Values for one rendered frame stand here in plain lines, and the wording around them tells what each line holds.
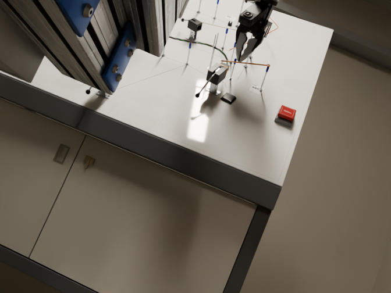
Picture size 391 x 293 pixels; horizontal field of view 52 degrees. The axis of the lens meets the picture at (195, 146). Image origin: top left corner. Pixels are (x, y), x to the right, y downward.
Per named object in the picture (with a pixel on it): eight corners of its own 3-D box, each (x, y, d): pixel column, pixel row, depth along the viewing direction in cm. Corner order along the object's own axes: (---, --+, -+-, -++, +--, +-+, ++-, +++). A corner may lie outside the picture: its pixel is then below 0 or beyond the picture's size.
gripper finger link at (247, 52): (251, 65, 134) (262, 39, 131) (245, 65, 129) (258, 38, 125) (243, 61, 135) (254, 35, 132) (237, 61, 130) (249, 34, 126)
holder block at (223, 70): (205, 79, 128) (208, 70, 125) (214, 72, 132) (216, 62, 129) (216, 85, 127) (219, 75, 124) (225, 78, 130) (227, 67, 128)
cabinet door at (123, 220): (202, 345, 105) (257, 206, 110) (27, 258, 114) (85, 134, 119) (202, 342, 107) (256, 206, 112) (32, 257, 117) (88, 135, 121)
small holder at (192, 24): (184, 28, 159) (186, 11, 153) (201, 38, 155) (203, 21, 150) (176, 32, 156) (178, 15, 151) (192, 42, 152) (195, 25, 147)
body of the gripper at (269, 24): (266, 40, 132) (281, 4, 128) (259, 39, 124) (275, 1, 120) (245, 31, 134) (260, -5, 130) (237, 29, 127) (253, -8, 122)
